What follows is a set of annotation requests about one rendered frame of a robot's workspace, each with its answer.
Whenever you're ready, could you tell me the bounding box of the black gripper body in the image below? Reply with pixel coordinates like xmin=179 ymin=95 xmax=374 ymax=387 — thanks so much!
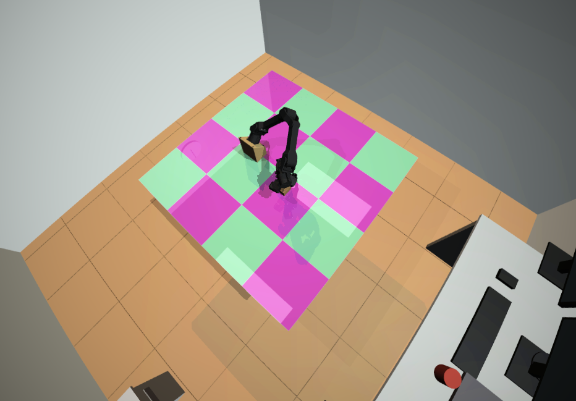
xmin=269 ymin=172 xmax=281 ymax=193

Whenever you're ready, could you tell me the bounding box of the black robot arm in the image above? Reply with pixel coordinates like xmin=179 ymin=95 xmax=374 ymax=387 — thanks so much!
xmin=246 ymin=107 xmax=300 ymax=188

